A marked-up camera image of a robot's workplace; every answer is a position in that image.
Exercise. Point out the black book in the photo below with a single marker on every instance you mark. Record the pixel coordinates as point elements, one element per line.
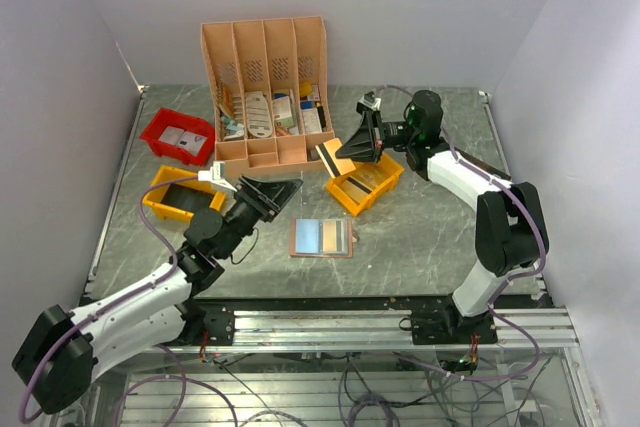
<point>487,167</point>

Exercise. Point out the pink leather card holder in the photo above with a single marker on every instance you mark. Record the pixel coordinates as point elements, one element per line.
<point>306,239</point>

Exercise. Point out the card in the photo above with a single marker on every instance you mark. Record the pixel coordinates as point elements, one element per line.
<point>362,182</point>
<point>336,167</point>
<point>335,237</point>

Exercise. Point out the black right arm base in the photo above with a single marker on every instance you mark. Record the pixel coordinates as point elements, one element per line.
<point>445,327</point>

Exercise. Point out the cards in red bin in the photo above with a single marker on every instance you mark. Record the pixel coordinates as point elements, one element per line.
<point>186,140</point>

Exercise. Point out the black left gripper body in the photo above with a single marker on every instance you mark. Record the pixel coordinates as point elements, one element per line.
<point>245,210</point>

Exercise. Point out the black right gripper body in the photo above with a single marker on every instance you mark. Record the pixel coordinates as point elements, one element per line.
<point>395,135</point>

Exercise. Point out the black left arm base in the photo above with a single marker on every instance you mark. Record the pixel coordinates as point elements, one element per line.
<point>205,327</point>

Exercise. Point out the white box in organizer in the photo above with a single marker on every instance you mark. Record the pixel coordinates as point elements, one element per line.
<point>282,111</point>

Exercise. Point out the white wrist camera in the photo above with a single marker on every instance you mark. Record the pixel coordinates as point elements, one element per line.
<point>215,176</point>
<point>369,102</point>

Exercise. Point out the red plastic bin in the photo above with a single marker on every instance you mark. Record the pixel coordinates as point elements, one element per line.
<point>168,117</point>

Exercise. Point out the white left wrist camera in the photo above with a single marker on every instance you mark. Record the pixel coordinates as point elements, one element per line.
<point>215,176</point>

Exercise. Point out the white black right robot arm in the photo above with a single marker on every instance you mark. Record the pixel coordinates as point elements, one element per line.
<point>511,239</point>

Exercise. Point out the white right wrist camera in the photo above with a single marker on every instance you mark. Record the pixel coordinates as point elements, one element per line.
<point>369,102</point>

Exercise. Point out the yellow bin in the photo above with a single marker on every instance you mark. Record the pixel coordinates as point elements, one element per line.
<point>177,194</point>
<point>386,163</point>

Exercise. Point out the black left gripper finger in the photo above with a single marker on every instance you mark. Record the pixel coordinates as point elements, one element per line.
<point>280,193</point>
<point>256,189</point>

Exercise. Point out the white oval perforated board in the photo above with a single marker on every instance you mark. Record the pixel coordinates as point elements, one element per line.
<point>258,116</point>

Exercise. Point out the peach plastic desk organizer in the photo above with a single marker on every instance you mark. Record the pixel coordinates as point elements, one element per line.
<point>286,56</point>

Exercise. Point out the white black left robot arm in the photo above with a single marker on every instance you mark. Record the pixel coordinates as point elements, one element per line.
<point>66,351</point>

